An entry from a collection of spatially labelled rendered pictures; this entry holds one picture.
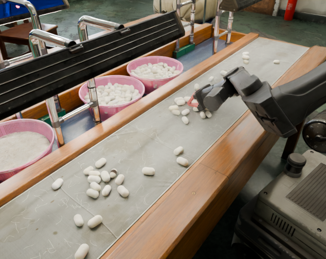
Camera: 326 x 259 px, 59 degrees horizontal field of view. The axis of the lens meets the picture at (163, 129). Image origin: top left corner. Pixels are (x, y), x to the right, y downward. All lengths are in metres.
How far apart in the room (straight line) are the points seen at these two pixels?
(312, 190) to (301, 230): 0.19
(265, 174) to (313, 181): 0.70
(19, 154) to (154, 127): 0.44
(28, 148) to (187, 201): 0.55
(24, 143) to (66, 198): 0.32
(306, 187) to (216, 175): 0.56
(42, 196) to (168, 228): 0.35
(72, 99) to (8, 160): 0.40
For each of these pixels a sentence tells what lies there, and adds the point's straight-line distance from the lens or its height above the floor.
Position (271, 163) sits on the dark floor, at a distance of 2.09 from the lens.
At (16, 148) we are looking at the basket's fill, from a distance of 1.05.
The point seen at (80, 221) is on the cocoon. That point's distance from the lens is 0.74.
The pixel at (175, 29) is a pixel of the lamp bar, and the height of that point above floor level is 1.07.
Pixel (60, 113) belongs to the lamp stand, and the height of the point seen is 0.71.
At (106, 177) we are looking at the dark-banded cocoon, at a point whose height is 0.76.
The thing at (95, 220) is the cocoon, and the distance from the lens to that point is 0.73.
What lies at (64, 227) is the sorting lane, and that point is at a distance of 0.76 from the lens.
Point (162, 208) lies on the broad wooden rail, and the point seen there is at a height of 0.76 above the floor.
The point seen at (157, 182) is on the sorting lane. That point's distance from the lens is 0.81.
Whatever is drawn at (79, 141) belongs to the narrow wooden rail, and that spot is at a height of 0.76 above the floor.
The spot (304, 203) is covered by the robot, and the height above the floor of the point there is 0.48.
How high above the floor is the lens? 1.33
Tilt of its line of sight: 36 degrees down
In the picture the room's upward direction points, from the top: straight up
